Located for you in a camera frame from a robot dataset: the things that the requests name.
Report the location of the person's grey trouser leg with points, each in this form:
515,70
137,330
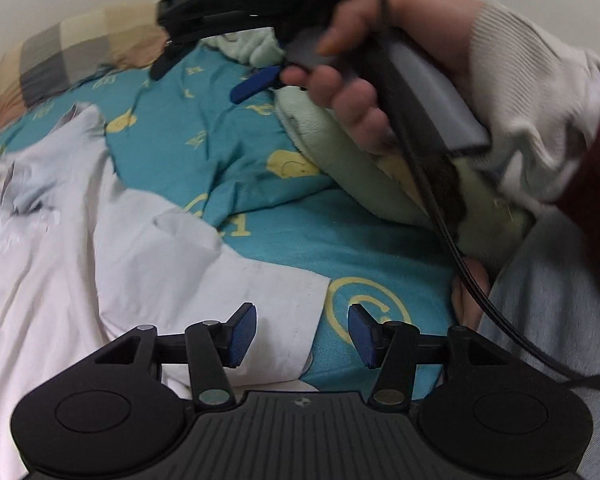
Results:
555,300

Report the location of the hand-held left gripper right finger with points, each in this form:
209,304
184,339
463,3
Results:
362,337

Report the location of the teal printed bed sheet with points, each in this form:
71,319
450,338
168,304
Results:
190,160

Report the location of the person's right hand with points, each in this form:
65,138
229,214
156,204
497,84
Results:
430,20

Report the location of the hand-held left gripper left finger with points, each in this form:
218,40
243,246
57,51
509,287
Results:
242,335

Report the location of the white shirt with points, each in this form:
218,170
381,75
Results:
55,260

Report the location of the person's right forearm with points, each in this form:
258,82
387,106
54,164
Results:
530,110

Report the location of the plaid pillow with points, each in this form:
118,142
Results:
55,55

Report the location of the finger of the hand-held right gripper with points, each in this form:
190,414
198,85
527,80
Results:
170,57
255,85

